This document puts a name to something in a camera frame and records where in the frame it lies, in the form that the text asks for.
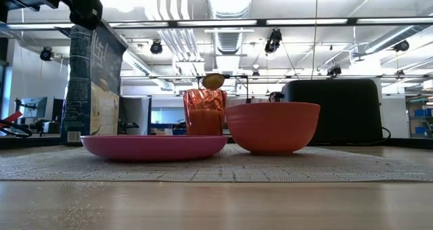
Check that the shelf with blue bins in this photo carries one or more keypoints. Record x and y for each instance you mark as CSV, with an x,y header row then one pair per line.
x,y
421,116

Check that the computer monitor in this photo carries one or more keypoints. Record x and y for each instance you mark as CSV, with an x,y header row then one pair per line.
x,y
32,107

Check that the small black background robot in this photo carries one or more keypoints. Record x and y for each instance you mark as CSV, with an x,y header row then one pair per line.
x,y
128,126

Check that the black overhead frame beam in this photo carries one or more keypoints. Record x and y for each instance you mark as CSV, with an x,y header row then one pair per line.
x,y
220,22

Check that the grey woven placemat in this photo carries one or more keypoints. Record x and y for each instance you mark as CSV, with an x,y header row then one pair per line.
x,y
304,167

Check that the blue cereal box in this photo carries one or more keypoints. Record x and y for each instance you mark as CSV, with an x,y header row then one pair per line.
x,y
91,88

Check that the red object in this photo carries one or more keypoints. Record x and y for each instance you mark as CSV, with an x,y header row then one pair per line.
x,y
10,117

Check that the orange faceted glass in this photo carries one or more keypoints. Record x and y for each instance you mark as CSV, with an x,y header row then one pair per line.
x,y
204,116

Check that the black toaster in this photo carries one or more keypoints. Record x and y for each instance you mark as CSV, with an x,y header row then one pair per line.
x,y
338,108

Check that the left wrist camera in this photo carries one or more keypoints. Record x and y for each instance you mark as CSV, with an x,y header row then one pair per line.
x,y
86,14

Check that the pink plate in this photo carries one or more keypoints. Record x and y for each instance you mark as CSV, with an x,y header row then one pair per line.
x,y
154,147

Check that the grey partition panel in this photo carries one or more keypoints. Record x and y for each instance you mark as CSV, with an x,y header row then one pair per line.
x,y
137,115

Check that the red bowl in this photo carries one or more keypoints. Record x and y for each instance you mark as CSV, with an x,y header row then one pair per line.
x,y
272,128

